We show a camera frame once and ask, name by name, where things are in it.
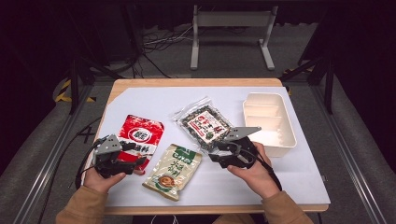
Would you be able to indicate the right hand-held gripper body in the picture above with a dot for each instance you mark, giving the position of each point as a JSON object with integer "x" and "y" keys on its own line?
{"x": 239, "y": 146}

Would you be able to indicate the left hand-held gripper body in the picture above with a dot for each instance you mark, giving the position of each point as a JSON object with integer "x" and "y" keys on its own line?
{"x": 107, "y": 147}

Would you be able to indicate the red seasoning packet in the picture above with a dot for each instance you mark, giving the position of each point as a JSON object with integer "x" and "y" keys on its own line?
{"x": 144, "y": 130}

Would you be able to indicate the clear seaweed packet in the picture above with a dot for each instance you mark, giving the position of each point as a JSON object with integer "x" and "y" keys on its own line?
{"x": 202, "y": 121}

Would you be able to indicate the white divided plastic box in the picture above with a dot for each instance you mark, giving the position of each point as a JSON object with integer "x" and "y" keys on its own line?
{"x": 267, "y": 124}

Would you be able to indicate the beige green seasoning packet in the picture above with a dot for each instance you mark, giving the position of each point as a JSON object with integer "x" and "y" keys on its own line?
{"x": 172, "y": 172}

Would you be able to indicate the person's left hand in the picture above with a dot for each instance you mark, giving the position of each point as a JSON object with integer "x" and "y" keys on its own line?
{"x": 99, "y": 182}

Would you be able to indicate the person's right hand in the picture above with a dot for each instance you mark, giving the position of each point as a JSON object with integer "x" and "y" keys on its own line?
{"x": 258, "y": 179}

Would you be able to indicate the white table sheet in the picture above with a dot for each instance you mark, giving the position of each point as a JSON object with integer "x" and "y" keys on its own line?
{"x": 193, "y": 99}

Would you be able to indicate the yellow black floor tape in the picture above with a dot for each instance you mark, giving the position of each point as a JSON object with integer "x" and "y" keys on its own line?
{"x": 62, "y": 93}

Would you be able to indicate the black metal stand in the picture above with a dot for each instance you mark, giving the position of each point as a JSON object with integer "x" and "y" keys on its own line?
{"x": 74, "y": 81}
{"x": 328, "y": 81}

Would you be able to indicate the white metal stand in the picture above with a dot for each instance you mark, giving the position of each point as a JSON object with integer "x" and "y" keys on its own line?
{"x": 232, "y": 19}

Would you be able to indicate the aluminium rail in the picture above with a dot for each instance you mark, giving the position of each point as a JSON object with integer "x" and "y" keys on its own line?
{"x": 348, "y": 168}
{"x": 46, "y": 168}

